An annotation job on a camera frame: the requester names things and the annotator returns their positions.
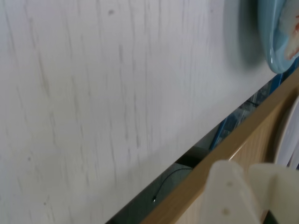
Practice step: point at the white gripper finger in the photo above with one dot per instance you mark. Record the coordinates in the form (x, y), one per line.
(282, 186)
(224, 198)

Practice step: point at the shrimp sushi piece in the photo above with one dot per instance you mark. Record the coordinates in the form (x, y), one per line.
(292, 46)

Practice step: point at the blue round dish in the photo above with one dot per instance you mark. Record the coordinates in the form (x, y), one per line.
(273, 46)

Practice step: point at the white curved object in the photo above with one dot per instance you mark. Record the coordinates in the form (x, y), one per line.
(288, 135)

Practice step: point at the blue metal frame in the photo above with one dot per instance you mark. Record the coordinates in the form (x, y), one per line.
(222, 135)

